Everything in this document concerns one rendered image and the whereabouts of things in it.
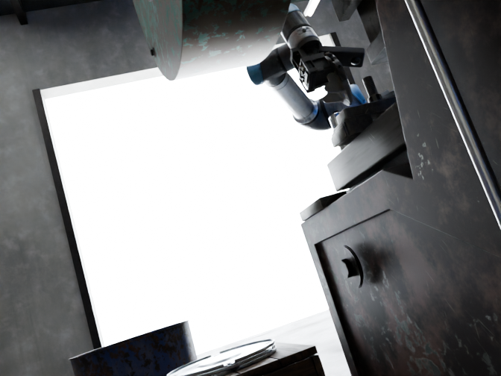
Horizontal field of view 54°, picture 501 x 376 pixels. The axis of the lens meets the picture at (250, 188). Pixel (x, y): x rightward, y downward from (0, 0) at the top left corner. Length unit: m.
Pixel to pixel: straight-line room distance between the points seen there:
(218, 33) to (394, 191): 0.38
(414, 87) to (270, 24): 0.33
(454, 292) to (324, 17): 6.30
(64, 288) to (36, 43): 2.80
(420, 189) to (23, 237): 5.13
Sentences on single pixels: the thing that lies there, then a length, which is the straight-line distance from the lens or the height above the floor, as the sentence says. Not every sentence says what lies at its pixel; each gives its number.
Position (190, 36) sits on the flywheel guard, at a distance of 0.82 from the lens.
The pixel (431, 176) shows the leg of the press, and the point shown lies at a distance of 0.63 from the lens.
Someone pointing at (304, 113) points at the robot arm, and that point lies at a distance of 1.67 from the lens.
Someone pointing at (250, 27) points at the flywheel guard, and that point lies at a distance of 0.85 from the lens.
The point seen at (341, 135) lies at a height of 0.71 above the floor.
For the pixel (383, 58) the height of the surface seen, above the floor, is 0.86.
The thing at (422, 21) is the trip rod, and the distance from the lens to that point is 0.57.
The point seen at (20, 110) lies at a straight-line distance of 5.99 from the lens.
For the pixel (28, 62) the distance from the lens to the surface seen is 6.23.
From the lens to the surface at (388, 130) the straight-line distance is 0.76.
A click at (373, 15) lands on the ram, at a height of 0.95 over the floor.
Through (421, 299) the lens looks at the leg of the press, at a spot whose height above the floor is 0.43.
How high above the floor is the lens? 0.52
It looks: 11 degrees up
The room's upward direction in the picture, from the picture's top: 18 degrees counter-clockwise
